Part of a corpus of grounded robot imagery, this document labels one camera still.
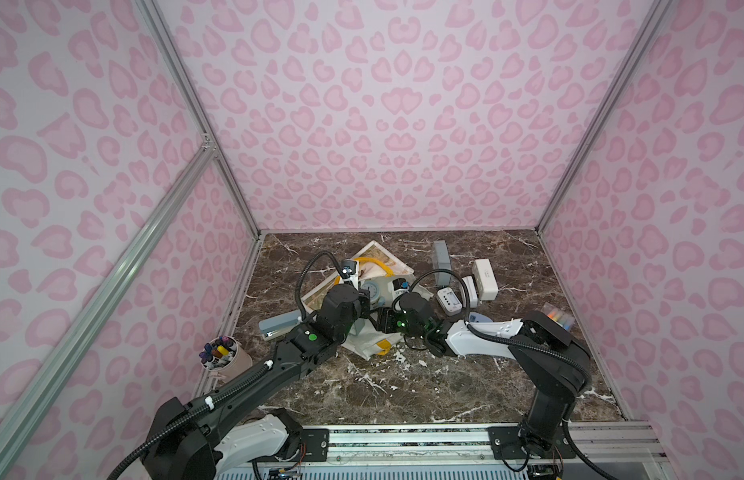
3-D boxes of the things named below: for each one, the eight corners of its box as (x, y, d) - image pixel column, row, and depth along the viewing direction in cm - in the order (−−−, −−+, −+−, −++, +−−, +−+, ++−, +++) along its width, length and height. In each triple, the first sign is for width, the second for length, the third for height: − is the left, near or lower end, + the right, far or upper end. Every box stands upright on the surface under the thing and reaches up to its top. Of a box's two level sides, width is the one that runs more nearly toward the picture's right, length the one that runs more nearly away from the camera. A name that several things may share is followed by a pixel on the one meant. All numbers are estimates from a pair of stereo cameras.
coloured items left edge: (220, 383, 85) (195, 365, 74) (229, 356, 90) (207, 335, 79) (248, 383, 85) (228, 365, 74) (256, 356, 90) (238, 335, 79)
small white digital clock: (448, 317, 97) (449, 313, 95) (434, 294, 103) (436, 290, 101) (463, 312, 98) (464, 308, 96) (448, 289, 104) (450, 285, 102)
